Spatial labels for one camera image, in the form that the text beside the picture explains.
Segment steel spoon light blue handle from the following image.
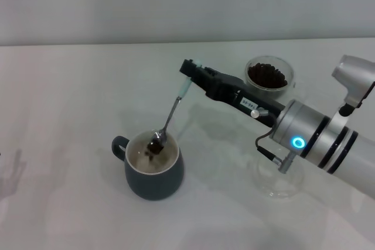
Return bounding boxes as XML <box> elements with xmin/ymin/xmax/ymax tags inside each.
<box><xmin>148</xmin><ymin>59</ymin><xmax>203</xmax><ymax>149</ymax></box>

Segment coffee beans in glass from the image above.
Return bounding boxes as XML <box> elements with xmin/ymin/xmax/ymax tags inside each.
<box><xmin>247</xmin><ymin>62</ymin><xmax>288</xmax><ymax>89</ymax></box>

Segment scooped coffee beans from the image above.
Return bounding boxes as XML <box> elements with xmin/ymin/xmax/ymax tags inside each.
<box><xmin>144</xmin><ymin>141</ymin><xmax>165</xmax><ymax>162</ymax></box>

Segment dark grey mug white inside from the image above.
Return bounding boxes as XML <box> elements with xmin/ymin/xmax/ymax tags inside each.
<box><xmin>111</xmin><ymin>128</ymin><xmax>185</xmax><ymax>201</ymax></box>

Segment clear glass saucer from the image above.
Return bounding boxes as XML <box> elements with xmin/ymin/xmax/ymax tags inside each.
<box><xmin>253</xmin><ymin>152</ymin><xmax>305</xmax><ymax>201</ymax></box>

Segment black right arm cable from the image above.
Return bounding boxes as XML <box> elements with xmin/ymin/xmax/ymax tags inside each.
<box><xmin>254</xmin><ymin>132</ymin><xmax>295</xmax><ymax>174</ymax></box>

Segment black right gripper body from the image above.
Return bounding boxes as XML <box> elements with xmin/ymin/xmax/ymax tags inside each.
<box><xmin>204</xmin><ymin>70</ymin><xmax>287</xmax><ymax>130</ymax></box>

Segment clear double-wall glass cup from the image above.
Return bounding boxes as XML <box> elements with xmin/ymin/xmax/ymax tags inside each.
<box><xmin>244</xmin><ymin>55</ymin><xmax>295</xmax><ymax>98</ymax></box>

